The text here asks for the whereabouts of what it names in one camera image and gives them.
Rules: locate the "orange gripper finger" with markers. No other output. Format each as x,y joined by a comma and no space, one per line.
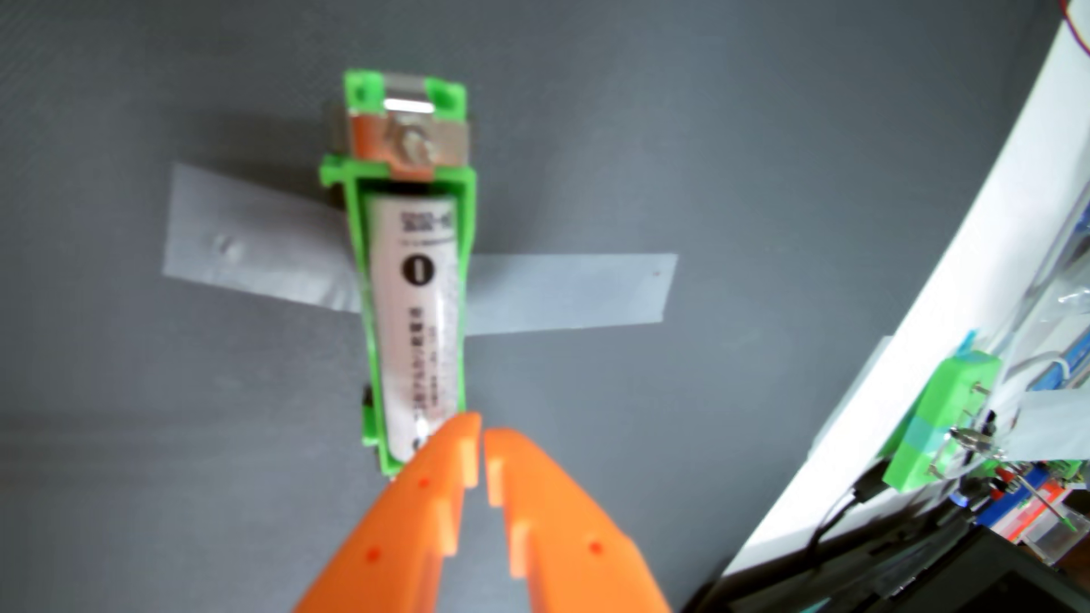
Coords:
562,536
400,528

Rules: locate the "white cylindrical battery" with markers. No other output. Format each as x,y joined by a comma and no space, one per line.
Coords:
413,323

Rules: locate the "green battery holder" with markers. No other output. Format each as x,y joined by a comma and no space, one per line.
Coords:
368,289

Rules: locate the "grey tape strip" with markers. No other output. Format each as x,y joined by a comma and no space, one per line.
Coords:
562,294

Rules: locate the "dark grey mat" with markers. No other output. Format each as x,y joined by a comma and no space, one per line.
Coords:
170,426

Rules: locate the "black Dell laptop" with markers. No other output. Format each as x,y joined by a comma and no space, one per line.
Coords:
937,579

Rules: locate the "green block with teal band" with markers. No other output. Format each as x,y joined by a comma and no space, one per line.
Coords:
937,426

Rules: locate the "small glass light bulb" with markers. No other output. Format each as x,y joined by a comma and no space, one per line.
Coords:
977,440

